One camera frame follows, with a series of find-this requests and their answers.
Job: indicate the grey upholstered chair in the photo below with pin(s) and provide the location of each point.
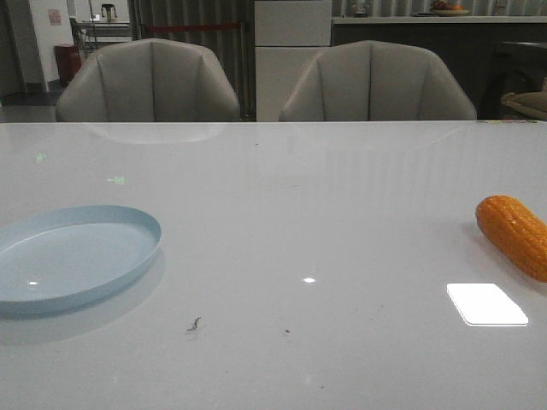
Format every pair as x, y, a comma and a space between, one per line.
377, 81
149, 80

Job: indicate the dark wooden armchair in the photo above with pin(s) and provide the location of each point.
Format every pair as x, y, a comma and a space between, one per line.
518, 67

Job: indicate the pink wall poster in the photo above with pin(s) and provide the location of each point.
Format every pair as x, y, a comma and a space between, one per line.
55, 17

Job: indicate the beige cushion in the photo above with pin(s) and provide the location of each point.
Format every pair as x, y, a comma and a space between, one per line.
532, 104

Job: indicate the orange toy corn cob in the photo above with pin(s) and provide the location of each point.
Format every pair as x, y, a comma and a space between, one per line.
516, 231

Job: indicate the right grey upholstered chair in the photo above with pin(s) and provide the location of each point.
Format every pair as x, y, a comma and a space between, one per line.
377, 81

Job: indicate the red barrier belt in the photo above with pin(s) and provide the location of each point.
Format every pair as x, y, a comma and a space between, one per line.
195, 28

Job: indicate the white cabinet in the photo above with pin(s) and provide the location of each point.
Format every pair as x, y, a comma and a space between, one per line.
288, 34

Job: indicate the light blue round plate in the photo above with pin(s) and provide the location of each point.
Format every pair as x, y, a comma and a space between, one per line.
70, 257

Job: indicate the red bin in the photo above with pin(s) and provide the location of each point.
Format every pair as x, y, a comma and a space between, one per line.
68, 62

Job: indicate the dark grey counter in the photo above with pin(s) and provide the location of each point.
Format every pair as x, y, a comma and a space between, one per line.
466, 44

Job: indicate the fruit bowl on counter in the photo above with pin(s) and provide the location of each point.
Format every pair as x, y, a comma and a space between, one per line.
447, 8

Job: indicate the left grey upholstered chair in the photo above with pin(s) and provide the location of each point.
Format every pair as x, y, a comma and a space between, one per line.
149, 80

